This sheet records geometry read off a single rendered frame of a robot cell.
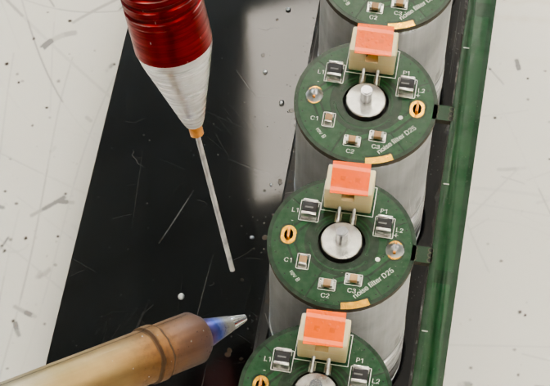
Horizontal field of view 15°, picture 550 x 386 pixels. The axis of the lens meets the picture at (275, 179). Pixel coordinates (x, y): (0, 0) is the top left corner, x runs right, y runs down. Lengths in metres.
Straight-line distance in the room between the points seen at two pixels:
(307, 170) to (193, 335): 0.07
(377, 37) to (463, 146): 0.02
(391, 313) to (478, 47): 0.05
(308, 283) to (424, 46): 0.06
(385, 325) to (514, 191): 0.08
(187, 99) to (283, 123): 0.13
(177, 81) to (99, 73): 0.15
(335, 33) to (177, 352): 0.10
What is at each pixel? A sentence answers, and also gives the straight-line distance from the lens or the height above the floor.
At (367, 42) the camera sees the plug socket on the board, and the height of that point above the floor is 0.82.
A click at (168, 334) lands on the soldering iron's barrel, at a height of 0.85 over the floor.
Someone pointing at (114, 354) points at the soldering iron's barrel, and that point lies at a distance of 0.30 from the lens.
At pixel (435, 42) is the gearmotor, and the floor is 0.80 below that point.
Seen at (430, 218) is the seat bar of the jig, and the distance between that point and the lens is 0.40.
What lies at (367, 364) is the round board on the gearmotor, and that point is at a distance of 0.34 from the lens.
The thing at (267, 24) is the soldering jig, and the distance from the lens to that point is 0.43.
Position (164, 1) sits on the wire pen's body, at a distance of 0.28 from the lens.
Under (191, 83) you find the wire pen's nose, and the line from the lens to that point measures 0.29.
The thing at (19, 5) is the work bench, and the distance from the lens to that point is 0.45.
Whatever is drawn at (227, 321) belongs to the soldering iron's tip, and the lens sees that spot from 0.31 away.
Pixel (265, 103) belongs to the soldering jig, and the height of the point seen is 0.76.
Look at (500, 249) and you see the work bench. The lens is 0.42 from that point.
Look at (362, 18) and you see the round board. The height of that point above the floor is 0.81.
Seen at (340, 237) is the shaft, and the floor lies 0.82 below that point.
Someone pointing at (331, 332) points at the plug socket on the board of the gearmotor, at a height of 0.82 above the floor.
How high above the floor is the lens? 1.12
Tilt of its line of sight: 60 degrees down
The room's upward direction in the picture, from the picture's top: straight up
